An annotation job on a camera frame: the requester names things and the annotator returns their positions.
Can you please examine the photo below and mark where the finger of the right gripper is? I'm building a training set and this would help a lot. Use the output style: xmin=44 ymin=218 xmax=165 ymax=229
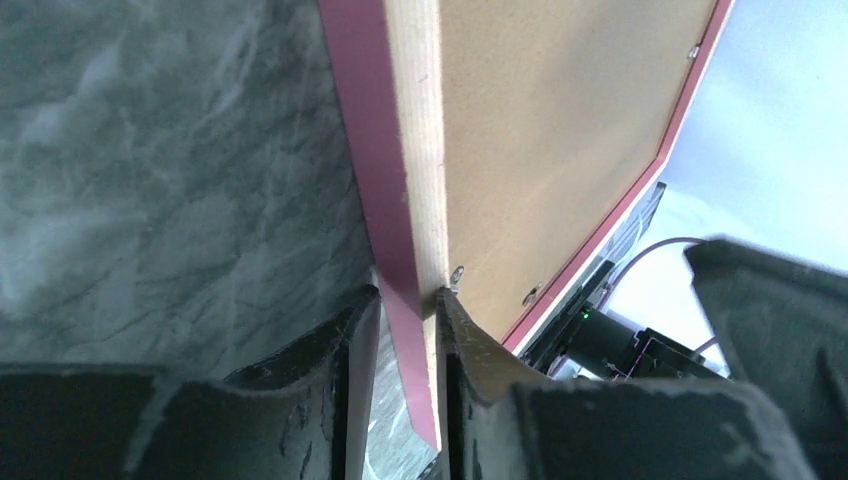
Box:
xmin=685 ymin=239 xmax=847 ymax=479

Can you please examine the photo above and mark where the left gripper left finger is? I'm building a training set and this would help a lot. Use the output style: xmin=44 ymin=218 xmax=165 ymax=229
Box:
xmin=1 ymin=285 xmax=381 ymax=479

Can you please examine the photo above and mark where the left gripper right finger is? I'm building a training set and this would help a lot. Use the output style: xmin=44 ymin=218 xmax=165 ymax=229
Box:
xmin=436 ymin=288 xmax=815 ymax=479

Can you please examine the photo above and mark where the brown backing board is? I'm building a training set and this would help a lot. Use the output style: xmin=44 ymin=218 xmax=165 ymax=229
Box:
xmin=441 ymin=1 xmax=715 ymax=339

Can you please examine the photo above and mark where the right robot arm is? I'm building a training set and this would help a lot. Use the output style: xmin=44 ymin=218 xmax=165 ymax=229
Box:
xmin=522 ymin=238 xmax=847 ymax=479

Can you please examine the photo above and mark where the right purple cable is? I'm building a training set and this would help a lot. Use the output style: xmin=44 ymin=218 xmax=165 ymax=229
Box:
xmin=602 ymin=237 xmax=720 ymax=356

